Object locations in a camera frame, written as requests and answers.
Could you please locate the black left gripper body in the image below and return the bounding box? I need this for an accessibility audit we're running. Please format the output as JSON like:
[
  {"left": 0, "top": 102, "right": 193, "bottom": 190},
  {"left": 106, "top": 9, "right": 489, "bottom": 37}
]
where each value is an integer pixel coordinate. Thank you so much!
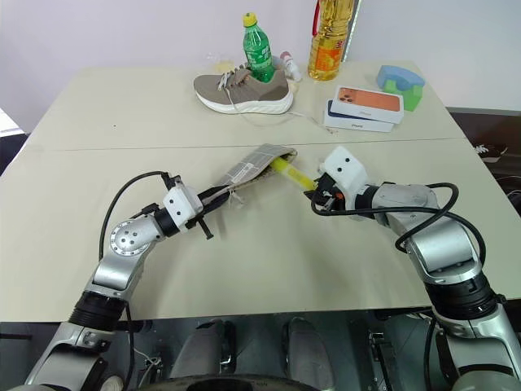
[{"left": 187, "top": 194, "right": 215, "bottom": 241}]

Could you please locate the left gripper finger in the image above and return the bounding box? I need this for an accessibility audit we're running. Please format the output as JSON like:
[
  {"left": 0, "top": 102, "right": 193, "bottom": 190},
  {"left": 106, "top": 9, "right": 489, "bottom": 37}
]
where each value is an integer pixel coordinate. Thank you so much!
[
  {"left": 198, "top": 183, "right": 231, "bottom": 203},
  {"left": 201, "top": 191, "right": 236, "bottom": 214}
]

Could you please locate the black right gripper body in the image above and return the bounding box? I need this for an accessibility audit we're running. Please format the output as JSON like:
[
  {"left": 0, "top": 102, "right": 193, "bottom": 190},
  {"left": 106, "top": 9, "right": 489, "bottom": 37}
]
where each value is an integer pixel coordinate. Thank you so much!
[{"left": 315, "top": 174, "right": 348, "bottom": 213}]

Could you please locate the yellow highlighter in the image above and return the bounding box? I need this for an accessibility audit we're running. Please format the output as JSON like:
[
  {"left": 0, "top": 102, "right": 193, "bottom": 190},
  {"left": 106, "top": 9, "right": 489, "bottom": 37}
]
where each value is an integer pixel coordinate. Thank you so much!
[{"left": 271, "top": 157, "right": 317, "bottom": 191}]

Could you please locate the grid pattern fabric pouch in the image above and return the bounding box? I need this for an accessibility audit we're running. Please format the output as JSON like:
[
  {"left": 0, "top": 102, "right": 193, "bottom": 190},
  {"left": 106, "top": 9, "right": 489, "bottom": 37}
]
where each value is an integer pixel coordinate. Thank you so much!
[{"left": 213, "top": 143, "right": 299, "bottom": 201}]

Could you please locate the blue phone box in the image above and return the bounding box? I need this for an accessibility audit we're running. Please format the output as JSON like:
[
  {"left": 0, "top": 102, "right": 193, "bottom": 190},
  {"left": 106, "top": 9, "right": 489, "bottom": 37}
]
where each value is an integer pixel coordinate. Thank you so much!
[{"left": 322, "top": 99, "right": 396, "bottom": 134}]

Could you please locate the orange phone box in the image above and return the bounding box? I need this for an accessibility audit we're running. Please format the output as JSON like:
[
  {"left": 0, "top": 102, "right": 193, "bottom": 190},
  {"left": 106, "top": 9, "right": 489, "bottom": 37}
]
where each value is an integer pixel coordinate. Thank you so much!
[{"left": 331, "top": 85, "right": 405, "bottom": 124}]

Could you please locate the brown sneaker with white sole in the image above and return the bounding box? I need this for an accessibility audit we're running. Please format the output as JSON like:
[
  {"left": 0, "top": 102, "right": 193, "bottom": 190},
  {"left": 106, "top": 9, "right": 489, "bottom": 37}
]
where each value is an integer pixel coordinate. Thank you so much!
[{"left": 193, "top": 67, "right": 295, "bottom": 115}]

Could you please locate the small white bottle pink cap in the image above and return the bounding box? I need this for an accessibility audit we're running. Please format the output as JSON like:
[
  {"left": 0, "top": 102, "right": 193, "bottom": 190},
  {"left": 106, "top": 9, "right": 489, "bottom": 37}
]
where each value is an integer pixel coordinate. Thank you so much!
[{"left": 279, "top": 51, "right": 303, "bottom": 81}]

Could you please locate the green foam block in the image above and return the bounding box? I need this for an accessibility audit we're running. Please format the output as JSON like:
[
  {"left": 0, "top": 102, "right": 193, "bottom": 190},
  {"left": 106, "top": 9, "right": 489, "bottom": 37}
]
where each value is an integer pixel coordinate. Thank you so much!
[{"left": 382, "top": 77, "right": 425, "bottom": 113}]

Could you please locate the grey rounded shape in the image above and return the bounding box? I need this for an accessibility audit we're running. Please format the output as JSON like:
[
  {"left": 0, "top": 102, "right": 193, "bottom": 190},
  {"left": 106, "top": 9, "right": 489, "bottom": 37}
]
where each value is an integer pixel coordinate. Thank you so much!
[
  {"left": 282, "top": 316, "right": 338, "bottom": 389},
  {"left": 169, "top": 319, "right": 238, "bottom": 380}
]

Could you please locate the blue curved foam block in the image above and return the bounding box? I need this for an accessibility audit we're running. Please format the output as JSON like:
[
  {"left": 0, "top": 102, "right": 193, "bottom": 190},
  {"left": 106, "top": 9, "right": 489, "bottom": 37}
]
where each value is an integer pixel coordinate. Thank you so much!
[{"left": 376, "top": 64, "right": 427, "bottom": 93}]

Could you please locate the large yellow cooking oil bottle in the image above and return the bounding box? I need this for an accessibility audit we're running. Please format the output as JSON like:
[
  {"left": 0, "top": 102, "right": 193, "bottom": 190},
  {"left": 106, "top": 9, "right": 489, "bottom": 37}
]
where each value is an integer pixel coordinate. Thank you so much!
[{"left": 307, "top": 0, "right": 353, "bottom": 82}]

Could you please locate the green plastic soda bottle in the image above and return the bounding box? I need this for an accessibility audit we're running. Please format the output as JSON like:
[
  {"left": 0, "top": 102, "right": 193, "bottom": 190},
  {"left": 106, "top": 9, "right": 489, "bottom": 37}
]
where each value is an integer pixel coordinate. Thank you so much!
[{"left": 243, "top": 12, "right": 277, "bottom": 83}]

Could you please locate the brown shoe with white laces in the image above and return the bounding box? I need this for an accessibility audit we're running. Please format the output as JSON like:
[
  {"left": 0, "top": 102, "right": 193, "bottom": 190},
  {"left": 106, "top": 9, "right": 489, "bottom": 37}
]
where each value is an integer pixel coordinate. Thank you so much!
[{"left": 473, "top": 142, "right": 510, "bottom": 165}]

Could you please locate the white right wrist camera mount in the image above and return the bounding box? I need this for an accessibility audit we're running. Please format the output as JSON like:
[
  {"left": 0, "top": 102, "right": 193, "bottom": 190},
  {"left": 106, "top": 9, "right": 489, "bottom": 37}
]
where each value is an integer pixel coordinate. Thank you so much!
[{"left": 318, "top": 145, "right": 370, "bottom": 197}]

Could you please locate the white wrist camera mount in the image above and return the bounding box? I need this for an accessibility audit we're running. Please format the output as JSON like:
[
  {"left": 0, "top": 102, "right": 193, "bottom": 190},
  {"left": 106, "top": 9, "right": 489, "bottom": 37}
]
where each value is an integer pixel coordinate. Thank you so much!
[
  {"left": 162, "top": 185, "right": 204, "bottom": 234},
  {"left": 318, "top": 145, "right": 370, "bottom": 197}
]

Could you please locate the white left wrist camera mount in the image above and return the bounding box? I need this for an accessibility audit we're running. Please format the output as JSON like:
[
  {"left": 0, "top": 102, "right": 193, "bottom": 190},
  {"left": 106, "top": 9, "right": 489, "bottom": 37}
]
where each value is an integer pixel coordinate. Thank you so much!
[{"left": 162, "top": 185, "right": 204, "bottom": 234}]

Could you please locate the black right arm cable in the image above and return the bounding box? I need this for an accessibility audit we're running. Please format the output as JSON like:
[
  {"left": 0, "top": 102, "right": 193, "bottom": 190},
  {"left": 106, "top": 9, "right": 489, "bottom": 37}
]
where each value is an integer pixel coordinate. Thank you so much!
[{"left": 311, "top": 182, "right": 488, "bottom": 266}]

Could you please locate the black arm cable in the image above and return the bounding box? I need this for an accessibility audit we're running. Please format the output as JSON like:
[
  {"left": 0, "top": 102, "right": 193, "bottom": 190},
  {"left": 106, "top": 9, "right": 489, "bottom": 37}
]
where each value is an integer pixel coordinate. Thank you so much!
[
  {"left": 97, "top": 169, "right": 182, "bottom": 264},
  {"left": 311, "top": 182, "right": 488, "bottom": 266}
]

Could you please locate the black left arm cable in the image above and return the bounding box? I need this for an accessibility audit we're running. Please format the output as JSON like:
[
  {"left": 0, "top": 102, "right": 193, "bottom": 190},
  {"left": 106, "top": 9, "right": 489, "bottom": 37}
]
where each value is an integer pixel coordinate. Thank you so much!
[{"left": 97, "top": 169, "right": 182, "bottom": 264}]

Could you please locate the thin white cable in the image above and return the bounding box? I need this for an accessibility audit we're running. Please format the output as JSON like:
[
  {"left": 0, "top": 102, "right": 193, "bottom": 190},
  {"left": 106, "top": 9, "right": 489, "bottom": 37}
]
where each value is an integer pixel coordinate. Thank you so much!
[{"left": 133, "top": 348, "right": 164, "bottom": 386}]

